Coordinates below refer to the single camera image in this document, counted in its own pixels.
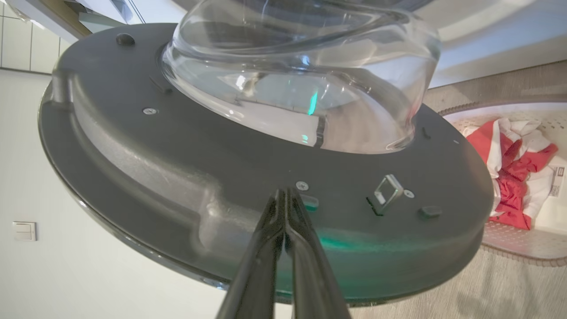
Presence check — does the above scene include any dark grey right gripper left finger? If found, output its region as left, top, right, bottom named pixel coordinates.
left=216, top=189, right=285, bottom=319

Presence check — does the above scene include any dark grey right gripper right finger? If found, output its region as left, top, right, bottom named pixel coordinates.
left=285, top=188, right=351, bottom=319

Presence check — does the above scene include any dark grey washing machine door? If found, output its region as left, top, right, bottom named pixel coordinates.
left=38, top=0, right=494, bottom=306

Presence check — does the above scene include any red white garment with label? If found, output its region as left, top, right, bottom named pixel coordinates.
left=465, top=117, right=567, bottom=231

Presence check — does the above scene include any white perforated laundry basket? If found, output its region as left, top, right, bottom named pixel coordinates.
left=439, top=101, right=567, bottom=267

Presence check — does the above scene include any white wall switch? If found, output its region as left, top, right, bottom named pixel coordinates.
left=12, top=221, right=37, bottom=242

